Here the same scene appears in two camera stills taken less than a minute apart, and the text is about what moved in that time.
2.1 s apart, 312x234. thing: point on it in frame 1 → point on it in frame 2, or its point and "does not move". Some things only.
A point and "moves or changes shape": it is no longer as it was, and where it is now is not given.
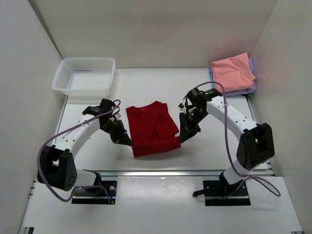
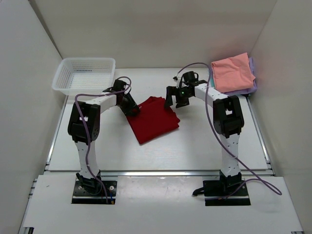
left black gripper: (121, 135) → (132, 106)
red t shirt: (152, 129) moves or changes shape
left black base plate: (105, 194) does not move
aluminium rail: (176, 173) does not move
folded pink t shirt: (234, 73) does not move
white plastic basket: (85, 76) does not move
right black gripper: (187, 130) → (170, 91)
